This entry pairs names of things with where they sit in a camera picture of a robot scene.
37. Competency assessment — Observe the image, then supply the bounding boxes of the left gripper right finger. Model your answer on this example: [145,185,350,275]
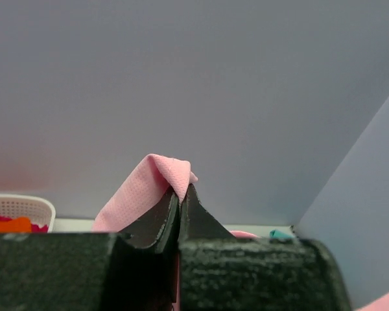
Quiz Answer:
[179,184,235,242]

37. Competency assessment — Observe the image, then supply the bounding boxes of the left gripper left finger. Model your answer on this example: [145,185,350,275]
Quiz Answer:
[119,187,180,253]

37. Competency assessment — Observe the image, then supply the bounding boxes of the pink t-shirt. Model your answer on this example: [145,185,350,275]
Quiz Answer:
[90,153,389,311]

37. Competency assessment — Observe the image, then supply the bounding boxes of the folded teal t-shirt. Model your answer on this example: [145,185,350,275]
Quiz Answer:
[269,229,294,239]

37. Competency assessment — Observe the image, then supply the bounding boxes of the white perforated plastic basket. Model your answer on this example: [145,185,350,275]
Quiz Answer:
[0,194,56,233]

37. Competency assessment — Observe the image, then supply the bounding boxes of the orange t-shirt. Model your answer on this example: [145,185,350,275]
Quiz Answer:
[0,217,32,233]

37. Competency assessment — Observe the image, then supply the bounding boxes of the magenta t-shirt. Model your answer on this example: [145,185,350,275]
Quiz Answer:
[0,215,49,233]

